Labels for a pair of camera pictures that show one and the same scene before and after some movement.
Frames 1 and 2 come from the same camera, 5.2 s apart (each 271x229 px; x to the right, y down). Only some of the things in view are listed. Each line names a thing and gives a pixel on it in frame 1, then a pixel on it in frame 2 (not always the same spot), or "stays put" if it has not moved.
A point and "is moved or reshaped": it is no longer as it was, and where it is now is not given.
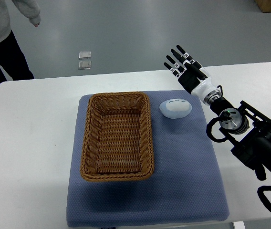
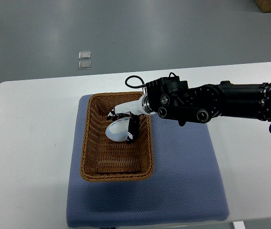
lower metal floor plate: [83, 65] stays put
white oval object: [175, 108] is moved or reshaped
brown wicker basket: [117, 142] stays put
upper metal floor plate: [85, 55] stays put
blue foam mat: [187, 187] stays put
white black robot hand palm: [204, 89] → [138, 107]
